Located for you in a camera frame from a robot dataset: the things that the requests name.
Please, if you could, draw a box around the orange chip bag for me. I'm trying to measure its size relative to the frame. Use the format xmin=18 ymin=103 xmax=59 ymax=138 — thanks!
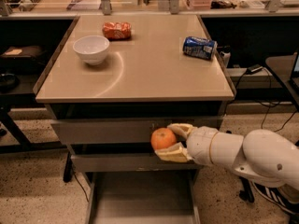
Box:
xmin=102 ymin=22 xmax=132 ymax=40

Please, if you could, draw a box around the grey top drawer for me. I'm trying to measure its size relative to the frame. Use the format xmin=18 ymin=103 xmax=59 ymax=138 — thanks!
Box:
xmin=51 ymin=116 xmax=222 ymax=145

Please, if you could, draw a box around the grey middle drawer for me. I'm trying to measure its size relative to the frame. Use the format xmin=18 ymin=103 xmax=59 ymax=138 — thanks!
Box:
xmin=71 ymin=153 xmax=201 ymax=173

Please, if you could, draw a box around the black white sneaker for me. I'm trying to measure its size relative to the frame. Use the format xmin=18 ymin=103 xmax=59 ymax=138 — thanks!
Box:
xmin=252 ymin=183 xmax=299 ymax=215

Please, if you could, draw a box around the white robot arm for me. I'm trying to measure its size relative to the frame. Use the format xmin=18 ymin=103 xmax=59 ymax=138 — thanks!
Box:
xmin=150 ymin=123 xmax=299 ymax=213

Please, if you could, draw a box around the grey drawer cabinet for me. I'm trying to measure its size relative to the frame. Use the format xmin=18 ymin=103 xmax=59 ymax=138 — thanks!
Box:
xmin=32 ymin=14 xmax=236 ymax=182

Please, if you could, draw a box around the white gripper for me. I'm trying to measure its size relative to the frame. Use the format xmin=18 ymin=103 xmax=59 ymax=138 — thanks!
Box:
xmin=155 ymin=123 xmax=219 ymax=165

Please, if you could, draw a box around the black cable on floor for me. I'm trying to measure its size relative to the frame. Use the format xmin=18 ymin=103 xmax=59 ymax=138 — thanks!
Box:
xmin=255 ymin=100 xmax=298 ymax=134

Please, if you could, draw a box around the blue soda can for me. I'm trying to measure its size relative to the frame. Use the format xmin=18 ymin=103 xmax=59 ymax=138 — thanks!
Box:
xmin=182 ymin=36 xmax=217 ymax=61

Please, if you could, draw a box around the white bowl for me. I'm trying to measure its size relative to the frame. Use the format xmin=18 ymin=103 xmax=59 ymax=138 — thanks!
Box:
xmin=73 ymin=35 xmax=110 ymax=65

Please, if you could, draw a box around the open grey bottom drawer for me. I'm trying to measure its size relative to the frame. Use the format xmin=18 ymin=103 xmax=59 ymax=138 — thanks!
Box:
xmin=85 ymin=171 xmax=201 ymax=224

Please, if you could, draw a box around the black power adapter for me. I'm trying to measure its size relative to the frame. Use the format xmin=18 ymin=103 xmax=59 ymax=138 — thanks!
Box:
xmin=246 ymin=64 xmax=263 ymax=75

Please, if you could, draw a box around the orange fruit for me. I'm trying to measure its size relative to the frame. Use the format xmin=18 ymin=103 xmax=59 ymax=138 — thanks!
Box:
xmin=150 ymin=128 xmax=177 ymax=150

